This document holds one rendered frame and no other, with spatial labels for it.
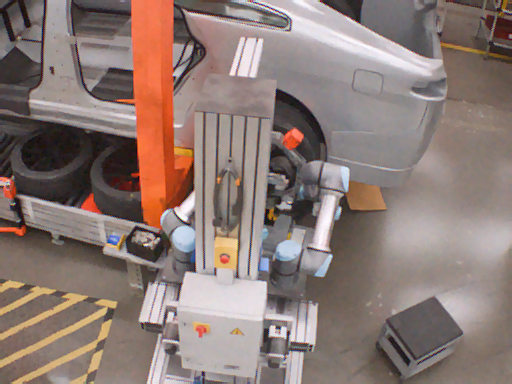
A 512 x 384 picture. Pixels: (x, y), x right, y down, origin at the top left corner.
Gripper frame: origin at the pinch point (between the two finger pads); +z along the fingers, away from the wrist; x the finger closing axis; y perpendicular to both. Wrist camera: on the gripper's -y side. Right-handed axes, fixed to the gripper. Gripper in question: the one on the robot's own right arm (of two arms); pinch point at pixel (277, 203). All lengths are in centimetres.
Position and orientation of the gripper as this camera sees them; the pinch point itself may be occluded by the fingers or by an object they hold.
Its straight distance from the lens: 340.0
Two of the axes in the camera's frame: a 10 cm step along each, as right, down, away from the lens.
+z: -9.7, -2.0, 1.4
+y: 0.6, -7.4, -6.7
